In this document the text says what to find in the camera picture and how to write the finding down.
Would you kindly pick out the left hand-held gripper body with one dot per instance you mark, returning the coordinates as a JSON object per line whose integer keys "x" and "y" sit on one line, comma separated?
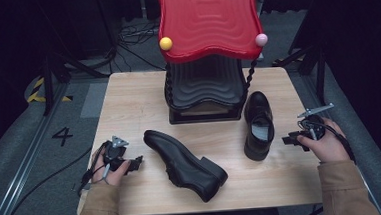
{"x": 113, "y": 154}

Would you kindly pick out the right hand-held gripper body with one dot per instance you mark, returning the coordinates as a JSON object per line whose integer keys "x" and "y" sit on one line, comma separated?
{"x": 313, "y": 126}

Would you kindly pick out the black leather shoe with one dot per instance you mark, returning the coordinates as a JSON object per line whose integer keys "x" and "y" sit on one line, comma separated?
{"x": 182, "y": 164}
{"x": 258, "y": 107}

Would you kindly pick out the red and black shoe rack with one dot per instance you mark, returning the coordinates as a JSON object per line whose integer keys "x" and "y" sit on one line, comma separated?
{"x": 206, "y": 19}

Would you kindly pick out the person's left hand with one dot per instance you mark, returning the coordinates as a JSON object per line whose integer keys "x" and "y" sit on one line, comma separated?
{"x": 116, "y": 178}

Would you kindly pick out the person's right hand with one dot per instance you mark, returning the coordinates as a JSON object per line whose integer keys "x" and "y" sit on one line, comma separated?
{"x": 329, "y": 145}

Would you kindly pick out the black metal stand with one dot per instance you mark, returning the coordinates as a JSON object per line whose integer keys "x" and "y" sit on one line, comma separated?
{"x": 311, "y": 60}

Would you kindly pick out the yellow and black floor tape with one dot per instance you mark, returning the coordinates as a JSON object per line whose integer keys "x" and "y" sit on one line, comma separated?
{"x": 37, "y": 92}

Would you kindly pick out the black tripod stand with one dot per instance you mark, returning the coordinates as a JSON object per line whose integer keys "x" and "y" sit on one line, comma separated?
{"x": 56, "y": 70}

